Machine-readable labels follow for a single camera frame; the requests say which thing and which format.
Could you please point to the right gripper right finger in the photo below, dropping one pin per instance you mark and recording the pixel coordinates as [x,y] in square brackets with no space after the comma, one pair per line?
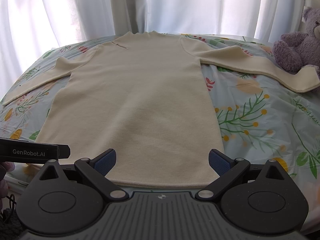
[232,172]

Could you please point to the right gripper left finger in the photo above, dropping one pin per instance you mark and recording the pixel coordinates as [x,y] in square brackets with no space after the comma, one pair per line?
[92,173]

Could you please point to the cream knit sweater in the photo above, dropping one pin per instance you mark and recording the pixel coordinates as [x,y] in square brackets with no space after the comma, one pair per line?
[145,96]

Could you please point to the person's left hand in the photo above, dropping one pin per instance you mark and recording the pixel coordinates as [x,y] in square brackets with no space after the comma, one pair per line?
[4,168]

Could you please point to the floral light blue bedsheet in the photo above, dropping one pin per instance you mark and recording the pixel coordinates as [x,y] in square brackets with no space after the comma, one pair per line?
[258,117]

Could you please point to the white sheer curtain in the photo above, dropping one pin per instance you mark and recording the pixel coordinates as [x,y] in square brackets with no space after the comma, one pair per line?
[30,28]

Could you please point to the purple teddy bear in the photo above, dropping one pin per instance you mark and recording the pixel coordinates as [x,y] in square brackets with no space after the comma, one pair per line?
[298,49]

